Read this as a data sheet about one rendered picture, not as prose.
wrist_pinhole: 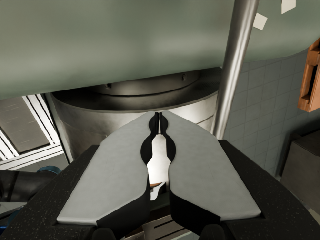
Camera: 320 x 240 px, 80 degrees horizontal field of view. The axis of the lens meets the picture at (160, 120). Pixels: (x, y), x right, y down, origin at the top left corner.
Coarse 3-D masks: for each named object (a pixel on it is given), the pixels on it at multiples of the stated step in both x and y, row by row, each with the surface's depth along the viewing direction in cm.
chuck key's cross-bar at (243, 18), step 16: (240, 0) 10; (256, 0) 9; (240, 16) 10; (240, 32) 10; (240, 48) 11; (224, 64) 12; (240, 64) 12; (224, 80) 13; (224, 96) 14; (224, 112) 15; (224, 128) 16
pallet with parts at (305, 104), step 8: (312, 48) 196; (312, 56) 196; (312, 64) 199; (304, 72) 210; (304, 80) 214; (304, 88) 220; (312, 88) 208; (304, 96) 226; (312, 96) 211; (304, 104) 224; (312, 104) 217
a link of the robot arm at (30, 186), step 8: (40, 168) 54; (48, 168) 54; (56, 168) 55; (24, 176) 48; (32, 176) 49; (40, 176) 50; (48, 176) 51; (16, 184) 46; (24, 184) 47; (32, 184) 48; (40, 184) 49; (16, 192) 46; (24, 192) 47; (32, 192) 47; (16, 200) 47; (24, 200) 48
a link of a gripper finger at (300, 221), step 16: (224, 144) 9; (240, 160) 8; (240, 176) 7; (256, 176) 7; (272, 176) 7; (256, 192) 6; (272, 192) 6; (288, 192) 6; (272, 208) 6; (288, 208) 6; (304, 208) 6; (224, 224) 6; (240, 224) 5; (256, 224) 5; (272, 224) 5; (288, 224) 5; (304, 224) 5
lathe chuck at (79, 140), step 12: (60, 120) 30; (204, 120) 27; (72, 132) 28; (84, 132) 26; (72, 144) 30; (84, 144) 27; (96, 144) 26; (156, 144) 25; (72, 156) 34; (156, 156) 26; (156, 168) 27; (156, 180) 29
